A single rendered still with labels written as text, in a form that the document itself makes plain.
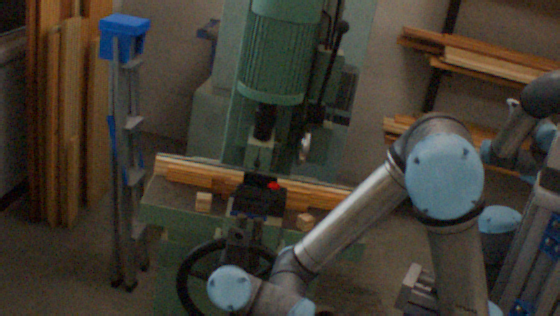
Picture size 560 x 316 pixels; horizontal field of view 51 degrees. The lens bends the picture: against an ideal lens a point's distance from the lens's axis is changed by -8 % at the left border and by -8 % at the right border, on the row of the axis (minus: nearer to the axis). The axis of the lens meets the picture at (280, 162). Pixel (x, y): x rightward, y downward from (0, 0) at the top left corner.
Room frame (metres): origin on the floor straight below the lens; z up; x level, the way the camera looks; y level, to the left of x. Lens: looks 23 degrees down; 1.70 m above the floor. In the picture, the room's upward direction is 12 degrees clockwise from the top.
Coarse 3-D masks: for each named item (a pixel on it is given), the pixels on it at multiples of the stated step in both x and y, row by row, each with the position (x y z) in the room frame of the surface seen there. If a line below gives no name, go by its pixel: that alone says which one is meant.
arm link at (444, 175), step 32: (416, 128) 0.96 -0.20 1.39; (448, 128) 0.91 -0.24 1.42; (416, 160) 0.85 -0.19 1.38; (448, 160) 0.83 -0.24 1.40; (480, 160) 0.85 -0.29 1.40; (416, 192) 0.83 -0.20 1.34; (448, 192) 0.82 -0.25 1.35; (480, 192) 0.82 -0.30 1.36; (448, 224) 0.83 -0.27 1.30; (448, 256) 0.85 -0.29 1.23; (480, 256) 0.86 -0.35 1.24; (448, 288) 0.85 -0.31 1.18; (480, 288) 0.85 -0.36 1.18
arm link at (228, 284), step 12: (216, 276) 0.89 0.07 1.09; (228, 276) 0.89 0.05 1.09; (240, 276) 0.89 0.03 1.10; (252, 276) 0.93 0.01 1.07; (216, 288) 0.87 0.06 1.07; (228, 288) 0.88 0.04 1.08; (240, 288) 0.88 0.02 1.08; (252, 288) 0.90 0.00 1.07; (216, 300) 0.86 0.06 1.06; (228, 300) 0.87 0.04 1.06; (240, 300) 0.87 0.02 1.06; (252, 300) 0.89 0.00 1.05; (240, 312) 0.89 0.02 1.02
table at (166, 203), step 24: (168, 192) 1.50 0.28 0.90; (192, 192) 1.53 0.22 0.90; (144, 216) 1.41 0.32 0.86; (168, 216) 1.42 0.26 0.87; (192, 216) 1.42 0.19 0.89; (216, 216) 1.43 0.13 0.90; (288, 216) 1.51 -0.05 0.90; (312, 216) 1.53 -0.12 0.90; (288, 240) 1.43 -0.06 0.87; (360, 240) 1.45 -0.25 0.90; (264, 264) 1.33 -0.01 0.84
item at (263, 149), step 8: (272, 136) 1.62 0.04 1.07; (248, 144) 1.54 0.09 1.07; (256, 144) 1.55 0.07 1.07; (264, 144) 1.56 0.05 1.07; (272, 144) 1.57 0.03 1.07; (248, 152) 1.54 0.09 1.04; (256, 152) 1.54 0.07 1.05; (264, 152) 1.54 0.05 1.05; (272, 152) 1.55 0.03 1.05; (248, 160) 1.54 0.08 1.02; (264, 160) 1.54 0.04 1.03; (256, 168) 1.54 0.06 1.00; (264, 168) 1.54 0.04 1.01
